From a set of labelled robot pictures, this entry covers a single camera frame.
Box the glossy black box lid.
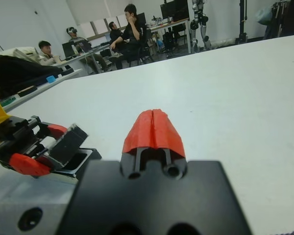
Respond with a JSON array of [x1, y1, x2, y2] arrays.
[[49, 123, 89, 171]]

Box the black gantry stand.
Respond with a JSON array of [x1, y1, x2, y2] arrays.
[[235, 0, 248, 45]]

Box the white office desk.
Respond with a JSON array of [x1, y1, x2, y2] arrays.
[[147, 17, 192, 55]]

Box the person wearing VR headset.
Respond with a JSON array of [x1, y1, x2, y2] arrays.
[[66, 26, 110, 74]]

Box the silver humanoid robot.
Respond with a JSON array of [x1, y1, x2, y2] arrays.
[[190, 0, 213, 51]]

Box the black brown brush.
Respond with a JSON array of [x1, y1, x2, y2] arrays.
[[17, 85, 37, 97]]

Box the beige bag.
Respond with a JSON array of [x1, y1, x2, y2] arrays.
[[12, 46, 40, 63]]

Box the white lined camera box base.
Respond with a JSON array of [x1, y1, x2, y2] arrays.
[[52, 146, 102, 182]]

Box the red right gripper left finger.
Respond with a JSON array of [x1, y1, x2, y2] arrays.
[[120, 110, 154, 176]]

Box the small green item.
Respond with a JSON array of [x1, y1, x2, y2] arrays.
[[1, 96, 17, 107]]

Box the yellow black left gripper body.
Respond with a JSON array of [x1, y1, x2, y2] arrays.
[[0, 83, 50, 163]]

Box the person in black turtleneck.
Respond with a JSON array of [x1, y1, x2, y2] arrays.
[[108, 3, 149, 71]]

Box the grey work desk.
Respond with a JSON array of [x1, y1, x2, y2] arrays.
[[51, 46, 108, 74]]

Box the black equipment cases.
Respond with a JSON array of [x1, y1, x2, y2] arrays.
[[160, 0, 190, 22]]

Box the dark open laptop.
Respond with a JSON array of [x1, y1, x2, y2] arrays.
[[62, 41, 76, 59]]

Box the pale blue plastic bag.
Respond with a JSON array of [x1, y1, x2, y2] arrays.
[[254, 3, 274, 25]]

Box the black computer monitor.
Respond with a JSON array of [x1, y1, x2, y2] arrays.
[[136, 12, 147, 25]]

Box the seated person in black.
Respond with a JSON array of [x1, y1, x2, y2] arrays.
[[108, 21, 125, 46]]

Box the black office chair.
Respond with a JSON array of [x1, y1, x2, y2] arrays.
[[127, 24, 155, 67]]

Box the folded black chairs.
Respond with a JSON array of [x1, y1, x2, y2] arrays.
[[266, 1, 285, 39]]

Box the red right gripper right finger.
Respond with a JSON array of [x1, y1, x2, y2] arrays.
[[150, 109, 188, 180]]

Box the black jacket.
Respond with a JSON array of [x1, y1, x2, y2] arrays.
[[0, 53, 64, 98]]

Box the white side table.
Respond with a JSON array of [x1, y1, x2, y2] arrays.
[[1, 68, 83, 112]]

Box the person in beige jacket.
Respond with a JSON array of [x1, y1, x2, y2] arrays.
[[38, 40, 62, 66]]

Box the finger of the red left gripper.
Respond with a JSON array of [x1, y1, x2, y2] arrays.
[[9, 153, 53, 177], [47, 124, 68, 141]]

